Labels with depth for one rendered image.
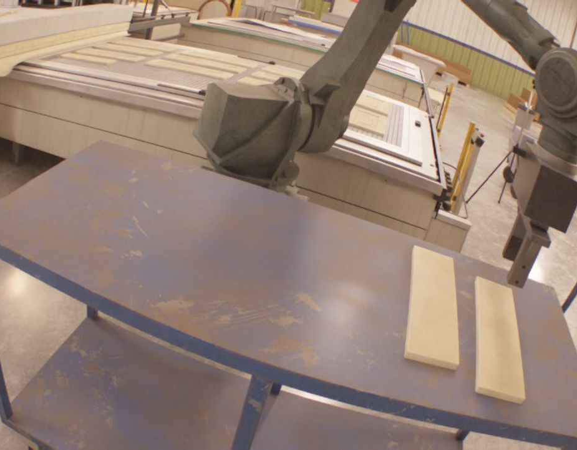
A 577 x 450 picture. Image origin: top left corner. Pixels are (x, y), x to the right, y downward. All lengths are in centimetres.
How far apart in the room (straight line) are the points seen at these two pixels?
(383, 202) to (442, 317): 179
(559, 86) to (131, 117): 264
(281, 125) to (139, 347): 104
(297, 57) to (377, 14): 503
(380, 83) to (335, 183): 409
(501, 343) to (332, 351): 43
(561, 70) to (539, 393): 73
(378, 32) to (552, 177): 113
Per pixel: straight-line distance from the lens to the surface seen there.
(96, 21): 483
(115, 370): 193
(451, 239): 306
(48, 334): 250
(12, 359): 238
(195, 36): 745
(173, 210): 138
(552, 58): 119
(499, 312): 137
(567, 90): 115
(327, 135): 226
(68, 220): 129
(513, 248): 141
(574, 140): 121
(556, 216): 121
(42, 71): 368
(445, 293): 133
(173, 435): 174
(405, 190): 292
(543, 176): 117
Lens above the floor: 167
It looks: 27 degrees down
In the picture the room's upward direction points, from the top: 15 degrees clockwise
